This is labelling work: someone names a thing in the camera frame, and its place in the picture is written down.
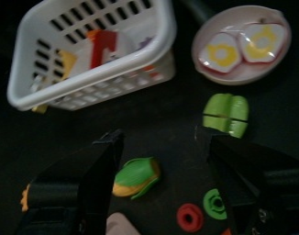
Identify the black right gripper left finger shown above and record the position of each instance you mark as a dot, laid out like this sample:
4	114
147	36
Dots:
65	189

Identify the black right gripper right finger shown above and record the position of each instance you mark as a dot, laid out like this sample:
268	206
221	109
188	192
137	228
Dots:
253	177

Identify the toy corn with green husk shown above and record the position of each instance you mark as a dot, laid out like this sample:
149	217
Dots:
135	177

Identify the pink flat toy piece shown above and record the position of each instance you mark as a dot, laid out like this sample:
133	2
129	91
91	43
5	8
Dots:
121	226

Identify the green split toy vegetable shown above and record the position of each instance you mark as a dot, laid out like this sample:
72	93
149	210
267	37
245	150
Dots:
225	114

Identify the pink toy pan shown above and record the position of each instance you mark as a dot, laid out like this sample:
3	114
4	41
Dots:
241	76

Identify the white plastic slotted basket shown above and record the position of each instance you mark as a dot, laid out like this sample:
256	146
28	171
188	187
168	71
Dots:
115	69

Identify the toy apple slice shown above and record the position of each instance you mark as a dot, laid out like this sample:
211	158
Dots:
262	42
220	53

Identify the yellow toy piece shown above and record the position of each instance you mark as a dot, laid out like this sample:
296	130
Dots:
67	62

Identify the red orange toy piece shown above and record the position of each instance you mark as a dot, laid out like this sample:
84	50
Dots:
101	46

